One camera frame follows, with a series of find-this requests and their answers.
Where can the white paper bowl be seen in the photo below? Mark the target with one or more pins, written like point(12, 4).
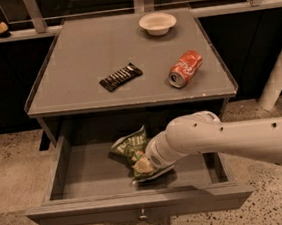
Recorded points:
point(157, 24)

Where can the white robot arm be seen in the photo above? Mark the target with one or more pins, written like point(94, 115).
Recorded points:
point(203, 132)

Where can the red soda can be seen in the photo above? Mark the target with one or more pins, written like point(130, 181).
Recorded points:
point(185, 69)

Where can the small yellow black object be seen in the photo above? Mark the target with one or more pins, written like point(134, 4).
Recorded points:
point(4, 30)

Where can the open grey top drawer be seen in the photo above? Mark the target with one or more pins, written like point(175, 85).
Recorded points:
point(89, 185)

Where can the green jalapeno chip bag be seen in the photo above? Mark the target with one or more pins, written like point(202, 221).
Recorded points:
point(133, 148)

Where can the metal drawer knob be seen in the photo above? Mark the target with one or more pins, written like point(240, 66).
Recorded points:
point(143, 216)

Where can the black snack bar wrapper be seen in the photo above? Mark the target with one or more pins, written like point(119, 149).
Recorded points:
point(120, 77)

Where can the metal window railing frame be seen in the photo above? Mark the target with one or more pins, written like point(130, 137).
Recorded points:
point(37, 15)

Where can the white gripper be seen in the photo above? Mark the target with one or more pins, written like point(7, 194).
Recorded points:
point(154, 154)

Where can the grey cabinet counter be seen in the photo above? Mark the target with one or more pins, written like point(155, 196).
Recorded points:
point(88, 50)

